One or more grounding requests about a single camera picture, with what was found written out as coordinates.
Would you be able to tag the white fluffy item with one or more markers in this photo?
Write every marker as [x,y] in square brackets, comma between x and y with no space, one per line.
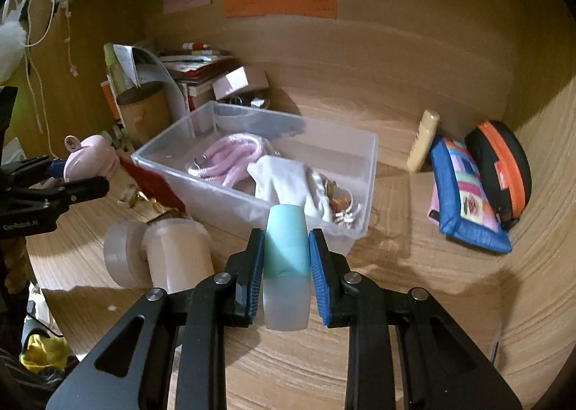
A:
[9,45]

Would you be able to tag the white cloth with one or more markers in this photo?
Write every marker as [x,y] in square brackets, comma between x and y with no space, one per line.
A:
[279,180]

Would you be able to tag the black case orange zip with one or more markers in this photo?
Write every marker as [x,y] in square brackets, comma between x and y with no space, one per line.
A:
[486,144]

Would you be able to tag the orange paper note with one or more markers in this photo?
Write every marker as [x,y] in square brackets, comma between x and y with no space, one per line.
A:
[279,0]

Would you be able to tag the white tape roll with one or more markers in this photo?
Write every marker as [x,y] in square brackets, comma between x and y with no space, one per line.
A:
[121,252]

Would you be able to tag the beige tube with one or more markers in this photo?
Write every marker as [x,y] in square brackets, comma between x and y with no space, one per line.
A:
[423,140]

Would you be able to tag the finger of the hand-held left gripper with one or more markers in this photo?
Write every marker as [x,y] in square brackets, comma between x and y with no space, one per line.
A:
[85,189]
[56,168]

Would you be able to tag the blue patchwork pouch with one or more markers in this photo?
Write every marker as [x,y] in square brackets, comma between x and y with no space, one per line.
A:
[463,194]

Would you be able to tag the red white marker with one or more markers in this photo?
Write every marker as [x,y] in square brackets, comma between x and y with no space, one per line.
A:
[195,47]

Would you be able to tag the red card pouch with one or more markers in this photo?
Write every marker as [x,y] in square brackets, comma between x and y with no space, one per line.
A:
[153,187]

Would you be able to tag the small cardboard box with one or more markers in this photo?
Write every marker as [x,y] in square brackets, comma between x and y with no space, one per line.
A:
[234,81]

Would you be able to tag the bunch of keys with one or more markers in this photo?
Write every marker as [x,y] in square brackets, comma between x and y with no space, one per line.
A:
[342,207]

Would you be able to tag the brown cylinder holder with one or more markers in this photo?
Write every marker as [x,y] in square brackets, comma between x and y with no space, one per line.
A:
[144,121]

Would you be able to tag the pink pig toy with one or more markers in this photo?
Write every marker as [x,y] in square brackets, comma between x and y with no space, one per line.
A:
[90,158]

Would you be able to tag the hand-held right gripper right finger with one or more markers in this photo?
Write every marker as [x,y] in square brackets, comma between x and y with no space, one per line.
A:
[318,275]

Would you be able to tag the pink phone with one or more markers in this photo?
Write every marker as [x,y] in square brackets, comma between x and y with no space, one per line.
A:
[434,209]

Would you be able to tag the white plastic jar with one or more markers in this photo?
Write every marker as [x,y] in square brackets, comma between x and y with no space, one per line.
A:
[180,252]

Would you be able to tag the teal capped translucent bottle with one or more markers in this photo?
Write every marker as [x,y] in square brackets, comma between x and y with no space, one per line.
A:
[285,248]

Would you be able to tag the white paper sheets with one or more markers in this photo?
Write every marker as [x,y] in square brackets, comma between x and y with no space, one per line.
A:
[130,63]

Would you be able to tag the yellow cloth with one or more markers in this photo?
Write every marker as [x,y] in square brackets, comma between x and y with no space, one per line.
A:
[40,351]

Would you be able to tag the stack of books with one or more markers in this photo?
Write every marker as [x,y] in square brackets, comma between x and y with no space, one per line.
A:
[198,72]

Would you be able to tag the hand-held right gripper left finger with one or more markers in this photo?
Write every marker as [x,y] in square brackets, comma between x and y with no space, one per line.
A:
[255,272]

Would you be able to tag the clear plastic container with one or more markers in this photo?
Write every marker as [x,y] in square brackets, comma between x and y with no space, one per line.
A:
[216,207]

